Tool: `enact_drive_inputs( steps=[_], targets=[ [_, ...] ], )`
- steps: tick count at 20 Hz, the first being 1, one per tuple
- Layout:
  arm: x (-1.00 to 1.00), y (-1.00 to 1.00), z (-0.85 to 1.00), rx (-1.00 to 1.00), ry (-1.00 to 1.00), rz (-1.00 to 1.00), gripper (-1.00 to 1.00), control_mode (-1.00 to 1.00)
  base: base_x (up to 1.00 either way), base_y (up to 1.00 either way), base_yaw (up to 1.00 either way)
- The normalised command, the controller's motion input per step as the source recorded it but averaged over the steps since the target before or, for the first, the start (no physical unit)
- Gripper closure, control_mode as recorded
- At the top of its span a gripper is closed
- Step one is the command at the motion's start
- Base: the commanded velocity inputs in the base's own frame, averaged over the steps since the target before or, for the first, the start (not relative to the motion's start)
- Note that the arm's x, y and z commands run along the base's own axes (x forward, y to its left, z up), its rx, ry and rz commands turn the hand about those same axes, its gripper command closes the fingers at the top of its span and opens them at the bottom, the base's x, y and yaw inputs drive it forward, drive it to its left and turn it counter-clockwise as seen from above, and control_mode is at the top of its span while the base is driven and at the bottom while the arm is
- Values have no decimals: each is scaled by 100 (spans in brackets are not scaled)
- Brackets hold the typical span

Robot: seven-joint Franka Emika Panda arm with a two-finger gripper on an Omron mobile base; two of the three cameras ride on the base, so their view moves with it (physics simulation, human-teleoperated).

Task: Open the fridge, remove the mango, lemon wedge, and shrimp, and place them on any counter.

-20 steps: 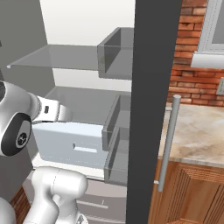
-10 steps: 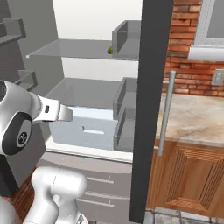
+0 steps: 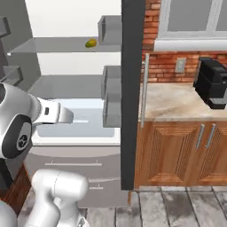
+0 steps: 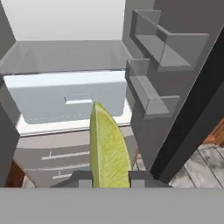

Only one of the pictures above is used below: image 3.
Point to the brown wooden cabinet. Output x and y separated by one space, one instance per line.
19 189

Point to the black coffee machine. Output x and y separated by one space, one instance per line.
211 81

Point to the dark grey fridge door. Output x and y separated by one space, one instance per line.
132 88

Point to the grey freezer drawer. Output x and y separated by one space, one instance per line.
106 195
74 155

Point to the grey fridge door bin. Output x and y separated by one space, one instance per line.
113 112
112 77
111 29

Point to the glass fridge shelf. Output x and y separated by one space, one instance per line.
53 45
68 85

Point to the grey fridge body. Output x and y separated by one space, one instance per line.
74 17

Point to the green yellow mango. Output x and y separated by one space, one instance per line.
91 43

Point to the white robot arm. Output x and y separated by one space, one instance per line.
17 118

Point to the grey wall outlet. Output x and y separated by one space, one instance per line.
180 65

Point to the clear fridge crisper drawer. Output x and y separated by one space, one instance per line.
88 130

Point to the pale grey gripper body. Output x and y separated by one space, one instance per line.
66 115

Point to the grey fridge door with bins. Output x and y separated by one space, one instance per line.
17 35

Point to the white framed window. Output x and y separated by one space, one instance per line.
192 20

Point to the brown wooden cupboard door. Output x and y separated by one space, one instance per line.
217 159
171 153

